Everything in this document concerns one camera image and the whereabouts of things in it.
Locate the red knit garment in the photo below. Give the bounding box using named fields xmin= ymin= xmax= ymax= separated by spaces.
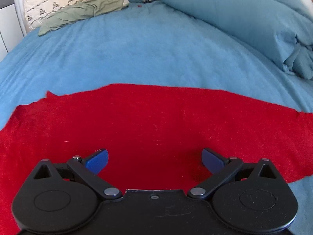
xmin=1 ymin=84 xmax=312 ymax=234

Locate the blue bed sheet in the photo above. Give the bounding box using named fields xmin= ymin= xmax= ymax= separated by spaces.
xmin=0 ymin=0 xmax=313 ymax=235

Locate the white wardrobe with grey band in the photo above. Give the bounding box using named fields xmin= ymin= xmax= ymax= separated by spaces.
xmin=0 ymin=0 xmax=24 ymax=61

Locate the sage green pillow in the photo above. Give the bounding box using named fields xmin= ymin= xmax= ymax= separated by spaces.
xmin=38 ymin=0 xmax=130 ymax=36

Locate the rolled blue duvet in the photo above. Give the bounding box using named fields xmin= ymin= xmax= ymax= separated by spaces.
xmin=162 ymin=0 xmax=312 ymax=80

